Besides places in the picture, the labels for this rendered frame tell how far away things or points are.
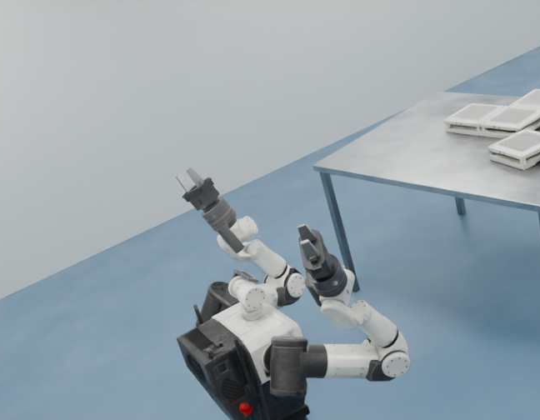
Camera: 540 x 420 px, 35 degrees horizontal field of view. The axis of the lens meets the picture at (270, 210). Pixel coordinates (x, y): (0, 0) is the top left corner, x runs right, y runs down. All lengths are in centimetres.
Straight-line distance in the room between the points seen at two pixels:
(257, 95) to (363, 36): 113
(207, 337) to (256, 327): 14
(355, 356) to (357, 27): 542
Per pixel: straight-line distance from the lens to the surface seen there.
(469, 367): 430
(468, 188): 406
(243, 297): 233
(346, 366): 227
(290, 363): 222
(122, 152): 663
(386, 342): 227
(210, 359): 231
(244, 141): 703
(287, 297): 273
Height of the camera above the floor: 255
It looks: 23 degrees down
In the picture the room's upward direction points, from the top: 17 degrees counter-clockwise
